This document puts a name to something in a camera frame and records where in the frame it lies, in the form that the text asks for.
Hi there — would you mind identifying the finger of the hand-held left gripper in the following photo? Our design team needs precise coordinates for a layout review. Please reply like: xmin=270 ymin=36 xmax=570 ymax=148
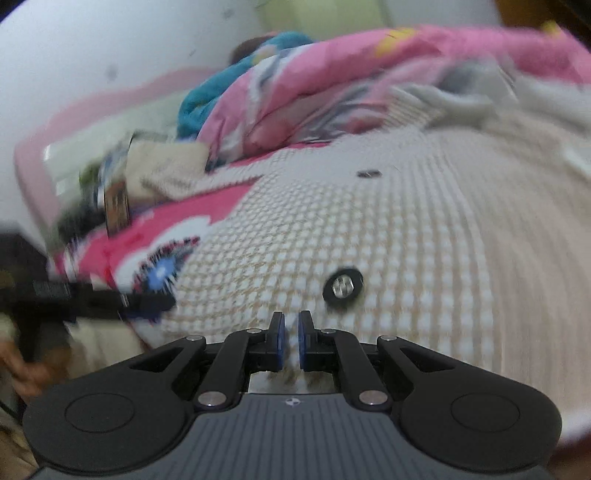
xmin=69 ymin=285 xmax=177 ymax=322

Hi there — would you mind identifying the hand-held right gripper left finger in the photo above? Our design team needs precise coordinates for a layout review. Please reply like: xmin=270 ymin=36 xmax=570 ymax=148
xmin=129 ymin=311 xmax=287 ymax=411

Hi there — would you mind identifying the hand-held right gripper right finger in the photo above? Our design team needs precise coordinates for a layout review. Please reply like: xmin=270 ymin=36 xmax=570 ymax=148
xmin=298 ymin=310 xmax=462 ymax=410

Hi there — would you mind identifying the beige white checked knit coat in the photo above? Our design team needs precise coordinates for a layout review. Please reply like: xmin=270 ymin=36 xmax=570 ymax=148
xmin=134 ymin=85 xmax=591 ymax=444

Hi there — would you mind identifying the person's left hand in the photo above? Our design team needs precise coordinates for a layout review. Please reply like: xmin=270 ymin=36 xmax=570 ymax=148
xmin=0 ymin=343 xmax=52 ymax=402

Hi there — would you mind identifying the pink floral bed blanket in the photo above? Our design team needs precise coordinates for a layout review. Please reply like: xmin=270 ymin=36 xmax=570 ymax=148
xmin=53 ymin=180 xmax=262 ymax=324

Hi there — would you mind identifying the black cloth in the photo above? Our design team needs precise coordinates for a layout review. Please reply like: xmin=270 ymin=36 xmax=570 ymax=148
xmin=54 ymin=202 xmax=108 ymax=241

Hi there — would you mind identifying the smartphone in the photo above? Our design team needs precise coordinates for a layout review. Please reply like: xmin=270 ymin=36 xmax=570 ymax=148
xmin=103 ymin=179 xmax=134 ymax=234

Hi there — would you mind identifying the pink and white headboard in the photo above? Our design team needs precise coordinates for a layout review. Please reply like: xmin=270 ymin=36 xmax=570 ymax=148
xmin=13 ymin=67 xmax=225 ymax=234

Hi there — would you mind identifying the teal blue blanket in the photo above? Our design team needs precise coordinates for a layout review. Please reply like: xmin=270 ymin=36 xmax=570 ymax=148
xmin=177 ymin=31 xmax=315 ymax=140

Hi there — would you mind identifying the pink grey patterned quilt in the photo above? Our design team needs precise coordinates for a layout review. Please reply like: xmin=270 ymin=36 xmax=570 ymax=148
xmin=198 ymin=25 xmax=591 ymax=160

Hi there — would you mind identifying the light green wardrobe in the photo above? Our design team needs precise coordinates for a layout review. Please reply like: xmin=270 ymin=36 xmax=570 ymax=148
xmin=257 ymin=0 xmax=391 ymax=40

